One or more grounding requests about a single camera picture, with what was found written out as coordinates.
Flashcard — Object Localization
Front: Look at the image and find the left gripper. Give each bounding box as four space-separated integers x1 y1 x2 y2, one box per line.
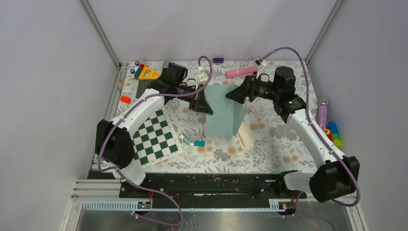
175 83 214 115

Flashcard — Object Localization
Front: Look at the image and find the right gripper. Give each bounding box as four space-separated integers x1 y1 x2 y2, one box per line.
226 72 281 104

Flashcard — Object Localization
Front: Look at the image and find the green white glue stick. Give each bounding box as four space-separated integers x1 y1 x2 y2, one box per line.
179 135 194 147

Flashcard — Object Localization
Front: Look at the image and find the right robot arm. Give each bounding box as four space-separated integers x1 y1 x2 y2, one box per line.
226 66 360 203

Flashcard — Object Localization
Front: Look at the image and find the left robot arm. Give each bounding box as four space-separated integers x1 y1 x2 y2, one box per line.
95 63 213 198

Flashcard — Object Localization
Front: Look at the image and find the pink cylinder marker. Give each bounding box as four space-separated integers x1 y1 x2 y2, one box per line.
225 66 258 78

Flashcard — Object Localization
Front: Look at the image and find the small teal block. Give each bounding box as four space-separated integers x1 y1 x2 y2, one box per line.
194 141 205 147

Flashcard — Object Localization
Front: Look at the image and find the purple small brick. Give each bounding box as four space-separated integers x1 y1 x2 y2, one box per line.
213 58 224 64

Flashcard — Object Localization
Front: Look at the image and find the green white checkerboard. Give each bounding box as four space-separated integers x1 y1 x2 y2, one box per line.
132 108 182 169

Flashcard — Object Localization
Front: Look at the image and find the floral table mat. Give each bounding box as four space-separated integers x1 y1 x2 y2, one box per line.
121 61 318 173

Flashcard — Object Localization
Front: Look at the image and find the grey lego baseplate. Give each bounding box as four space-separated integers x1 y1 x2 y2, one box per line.
136 60 169 98

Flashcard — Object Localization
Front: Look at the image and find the yellow triangle toy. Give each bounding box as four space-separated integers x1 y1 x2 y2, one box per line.
138 66 161 80

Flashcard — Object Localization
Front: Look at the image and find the small red block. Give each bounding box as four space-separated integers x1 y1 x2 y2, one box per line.
120 96 131 103

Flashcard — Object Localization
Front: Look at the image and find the purple glitter tube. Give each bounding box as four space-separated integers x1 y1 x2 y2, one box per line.
317 97 329 132

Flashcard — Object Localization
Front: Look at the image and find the colourful stacked brick toy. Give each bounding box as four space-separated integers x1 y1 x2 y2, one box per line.
324 121 343 148

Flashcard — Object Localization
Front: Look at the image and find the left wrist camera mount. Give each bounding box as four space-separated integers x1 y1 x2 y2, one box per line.
195 65 209 90

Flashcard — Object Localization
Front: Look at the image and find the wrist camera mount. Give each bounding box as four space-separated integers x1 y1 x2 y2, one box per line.
195 65 209 90
253 57 268 77

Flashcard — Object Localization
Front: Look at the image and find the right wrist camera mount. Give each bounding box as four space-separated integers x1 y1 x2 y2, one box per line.
253 57 268 77

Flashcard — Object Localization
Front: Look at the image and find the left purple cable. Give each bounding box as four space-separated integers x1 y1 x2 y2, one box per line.
97 55 214 227

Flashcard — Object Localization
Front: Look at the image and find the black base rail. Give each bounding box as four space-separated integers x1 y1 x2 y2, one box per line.
119 173 299 209

